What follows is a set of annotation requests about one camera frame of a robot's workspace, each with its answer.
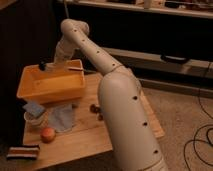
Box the white dish brush black bristles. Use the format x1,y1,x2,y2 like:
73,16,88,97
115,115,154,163
38,61,83,71

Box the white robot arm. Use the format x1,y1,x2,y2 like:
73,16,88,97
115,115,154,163
54,19,169,171

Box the orange plastic tray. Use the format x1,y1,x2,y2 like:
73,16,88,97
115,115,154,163
17,59,86,104

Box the dark red small object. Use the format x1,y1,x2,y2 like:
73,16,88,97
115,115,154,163
90,104,101,114

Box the small brown nut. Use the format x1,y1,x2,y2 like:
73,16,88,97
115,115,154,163
72,104,79,109

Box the grey low shelf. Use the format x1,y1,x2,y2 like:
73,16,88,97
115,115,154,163
62,41,213,80

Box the grey blue cloth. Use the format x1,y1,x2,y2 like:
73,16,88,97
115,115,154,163
48,104,75,133

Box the wooden table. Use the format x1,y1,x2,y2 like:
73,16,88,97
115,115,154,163
16,72,166,171

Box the blue sponge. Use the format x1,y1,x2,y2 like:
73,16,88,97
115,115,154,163
23,101,45,118

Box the orange apple fruit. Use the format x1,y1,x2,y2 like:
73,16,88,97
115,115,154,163
40,127,56,143

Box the striped eraser block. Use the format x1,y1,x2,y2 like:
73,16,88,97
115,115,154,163
6,145,40,160

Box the black cable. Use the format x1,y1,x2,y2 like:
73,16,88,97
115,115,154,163
182,61,213,171

